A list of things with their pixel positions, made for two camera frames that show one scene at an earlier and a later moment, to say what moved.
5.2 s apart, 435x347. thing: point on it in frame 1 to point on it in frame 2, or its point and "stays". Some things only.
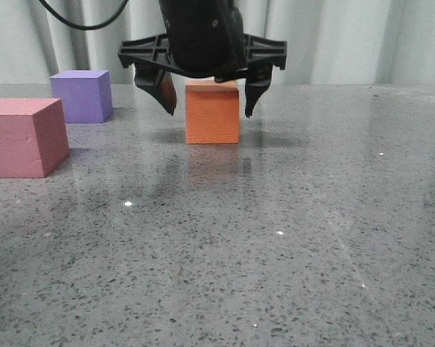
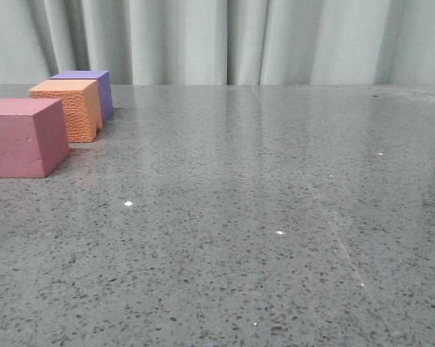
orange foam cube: [212, 112] to [82, 105]
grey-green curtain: [328, 42] stays
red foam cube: [26, 138] stays
